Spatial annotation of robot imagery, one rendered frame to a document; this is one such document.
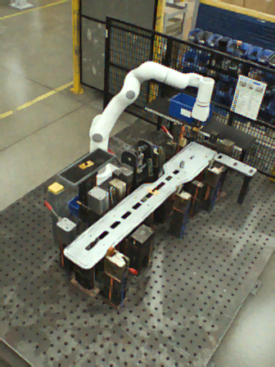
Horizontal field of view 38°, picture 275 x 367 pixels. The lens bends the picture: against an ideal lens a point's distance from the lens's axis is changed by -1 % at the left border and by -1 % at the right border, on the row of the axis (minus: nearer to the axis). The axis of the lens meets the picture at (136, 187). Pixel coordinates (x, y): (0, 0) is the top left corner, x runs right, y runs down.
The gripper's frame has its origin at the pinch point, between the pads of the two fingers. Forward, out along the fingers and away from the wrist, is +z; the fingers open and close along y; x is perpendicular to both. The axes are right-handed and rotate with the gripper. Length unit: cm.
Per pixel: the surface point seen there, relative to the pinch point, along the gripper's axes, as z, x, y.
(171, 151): 27.5, -2.9, -14.6
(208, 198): 46, -8, 22
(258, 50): 12, 190, -35
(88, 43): 54, 157, -235
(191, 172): 27.2, -13.6, 8.4
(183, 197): 23, -43, 19
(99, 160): 11, -61, -32
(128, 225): 27, -80, 6
